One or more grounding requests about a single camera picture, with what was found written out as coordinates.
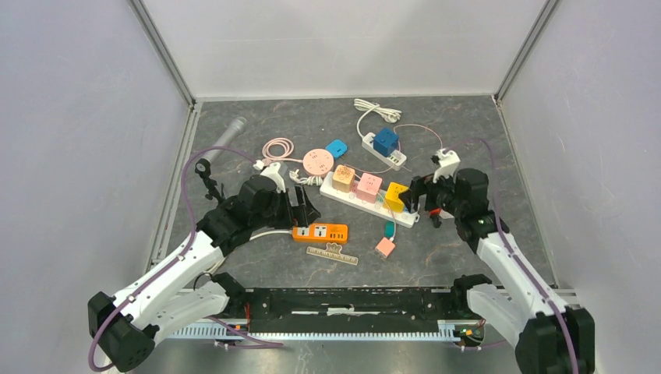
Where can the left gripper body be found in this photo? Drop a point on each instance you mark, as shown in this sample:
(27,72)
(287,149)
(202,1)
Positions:
(279,215)

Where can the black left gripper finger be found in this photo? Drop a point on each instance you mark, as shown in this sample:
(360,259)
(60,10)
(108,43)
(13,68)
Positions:
(299,213)
(310,213)

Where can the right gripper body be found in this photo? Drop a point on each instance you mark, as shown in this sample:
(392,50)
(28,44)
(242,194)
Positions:
(440,194)

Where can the yellow cube socket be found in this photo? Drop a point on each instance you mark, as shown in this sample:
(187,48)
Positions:
(392,198)

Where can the orange power strip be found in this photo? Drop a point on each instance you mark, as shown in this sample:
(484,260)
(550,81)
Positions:
(321,233)

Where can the long white power strip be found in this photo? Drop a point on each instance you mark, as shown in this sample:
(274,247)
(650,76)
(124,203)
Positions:
(379,208)

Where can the white power strip with USB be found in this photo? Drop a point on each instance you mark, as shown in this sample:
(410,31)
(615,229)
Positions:
(395,161)

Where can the pink cube socket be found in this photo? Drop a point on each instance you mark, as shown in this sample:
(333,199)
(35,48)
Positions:
(368,187)

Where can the tan dragon cube socket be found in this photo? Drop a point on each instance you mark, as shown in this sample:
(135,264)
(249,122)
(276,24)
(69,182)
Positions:
(343,178)

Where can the pink round socket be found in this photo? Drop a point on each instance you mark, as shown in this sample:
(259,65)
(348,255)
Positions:
(318,162)

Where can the pink cube charger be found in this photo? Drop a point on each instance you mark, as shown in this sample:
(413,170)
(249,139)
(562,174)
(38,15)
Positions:
(385,247)

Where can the blue cube socket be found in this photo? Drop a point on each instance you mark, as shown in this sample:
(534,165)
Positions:
(385,142)

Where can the blue adapter plug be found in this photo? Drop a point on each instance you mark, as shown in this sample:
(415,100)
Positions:
(337,148)

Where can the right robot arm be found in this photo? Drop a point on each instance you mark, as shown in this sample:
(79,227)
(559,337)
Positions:
(547,334)

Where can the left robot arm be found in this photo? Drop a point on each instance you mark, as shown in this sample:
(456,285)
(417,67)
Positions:
(128,325)

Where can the red black small plug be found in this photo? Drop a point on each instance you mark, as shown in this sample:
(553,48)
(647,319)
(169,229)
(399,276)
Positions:
(434,216)

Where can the teal small block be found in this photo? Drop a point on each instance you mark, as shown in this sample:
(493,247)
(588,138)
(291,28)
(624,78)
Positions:
(389,229)

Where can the wooden comb ruler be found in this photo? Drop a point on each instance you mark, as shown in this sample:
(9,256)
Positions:
(332,252)

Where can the silver microphone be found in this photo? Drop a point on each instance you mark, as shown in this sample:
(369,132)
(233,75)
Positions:
(236,127)

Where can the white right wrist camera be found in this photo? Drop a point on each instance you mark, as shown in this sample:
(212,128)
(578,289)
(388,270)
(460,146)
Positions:
(447,162)

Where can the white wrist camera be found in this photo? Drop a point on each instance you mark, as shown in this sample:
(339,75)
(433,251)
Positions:
(275,171)
(447,162)

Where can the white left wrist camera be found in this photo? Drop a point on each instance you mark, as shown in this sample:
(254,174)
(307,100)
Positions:
(275,171)

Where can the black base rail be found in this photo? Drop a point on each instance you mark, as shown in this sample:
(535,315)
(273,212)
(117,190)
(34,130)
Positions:
(346,310)

